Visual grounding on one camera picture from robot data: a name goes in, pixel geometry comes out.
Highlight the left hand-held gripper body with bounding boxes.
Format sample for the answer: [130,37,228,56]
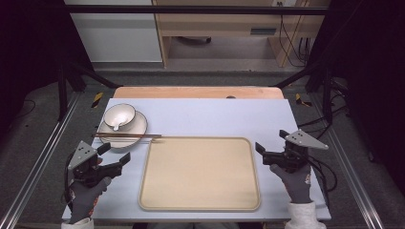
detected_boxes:
[67,140,123,189]

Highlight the pale blue table cover board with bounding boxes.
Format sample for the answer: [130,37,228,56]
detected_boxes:
[61,97,332,222]

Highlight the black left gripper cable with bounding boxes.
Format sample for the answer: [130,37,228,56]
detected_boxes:
[62,152,76,206]

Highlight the person's right hand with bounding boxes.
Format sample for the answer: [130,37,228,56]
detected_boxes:
[269,164,315,205]

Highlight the beige rectangular tray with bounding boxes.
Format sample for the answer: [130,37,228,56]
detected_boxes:
[138,135,263,213]

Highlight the white bowl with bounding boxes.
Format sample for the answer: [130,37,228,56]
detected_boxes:
[103,103,138,133]

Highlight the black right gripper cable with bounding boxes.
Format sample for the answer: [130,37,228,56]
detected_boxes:
[306,155,339,208]

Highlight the wooden table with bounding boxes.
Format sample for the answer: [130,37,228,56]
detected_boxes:
[113,86,285,100]

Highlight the black hanging cables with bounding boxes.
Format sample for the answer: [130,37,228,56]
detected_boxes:
[276,1,312,69]

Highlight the black horizontal frame bar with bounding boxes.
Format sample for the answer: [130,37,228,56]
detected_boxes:
[66,4,330,16]

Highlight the yellow black floor tape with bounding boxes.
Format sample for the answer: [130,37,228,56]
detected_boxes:
[294,93,313,108]
[91,92,105,110]

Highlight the black metal stand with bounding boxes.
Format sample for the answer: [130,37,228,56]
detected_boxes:
[272,61,334,126]
[56,61,124,122]

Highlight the person's left hand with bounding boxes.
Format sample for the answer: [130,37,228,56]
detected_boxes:
[67,176,113,224]

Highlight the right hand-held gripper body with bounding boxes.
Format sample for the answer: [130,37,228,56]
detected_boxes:
[263,129,330,175]

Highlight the white cabinet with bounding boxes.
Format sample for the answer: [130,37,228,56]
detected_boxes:
[63,0,163,64]

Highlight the brown chopstick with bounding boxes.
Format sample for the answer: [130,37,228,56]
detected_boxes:
[92,133,162,138]
[93,135,162,140]

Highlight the black floor cables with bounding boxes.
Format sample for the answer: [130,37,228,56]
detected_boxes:
[297,77,352,135]

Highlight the black curtain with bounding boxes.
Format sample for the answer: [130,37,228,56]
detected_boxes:
[0,0,94,135]
[307,0,405,195]

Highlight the white plate with dark rim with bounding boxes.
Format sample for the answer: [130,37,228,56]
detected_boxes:
[97,109,149,150]

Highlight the aluminium rail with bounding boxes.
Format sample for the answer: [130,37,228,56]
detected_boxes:
[309,94,387,229]
[0,91,81,229]

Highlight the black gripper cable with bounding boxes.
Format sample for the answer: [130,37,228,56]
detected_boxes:
[62,152,76,206]
[306,155,339,208]

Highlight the white ceramic spoon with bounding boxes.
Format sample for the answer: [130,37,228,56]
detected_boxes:
[111,114,129,133]

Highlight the light wooden desk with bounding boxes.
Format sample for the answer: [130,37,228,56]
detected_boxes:
[152,0,331,69]

